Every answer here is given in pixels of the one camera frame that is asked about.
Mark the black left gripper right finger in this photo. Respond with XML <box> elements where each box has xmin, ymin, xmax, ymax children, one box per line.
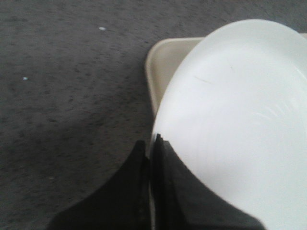
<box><xmin>151</xmin><ymin>135</ymin><xmax>264</xmax><ymax>230</ymax></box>

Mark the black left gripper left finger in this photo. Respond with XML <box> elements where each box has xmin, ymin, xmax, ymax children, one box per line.
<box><xmin>47</xmin><ymin>140</ymin><xmax>151</xmax><ymax>230</ymax></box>

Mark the white round plate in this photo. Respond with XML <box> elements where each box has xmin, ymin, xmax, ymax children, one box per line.
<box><xmin>153</xmin><ymin>20</ymin><xmax>307</xmax><ymax>230</ymax></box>

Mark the cream rabbit print tray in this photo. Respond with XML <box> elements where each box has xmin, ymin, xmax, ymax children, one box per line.
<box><xmin>145</xmin><ymin>25</ymin><xmax>307</xmax><ymax>130</ymax></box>

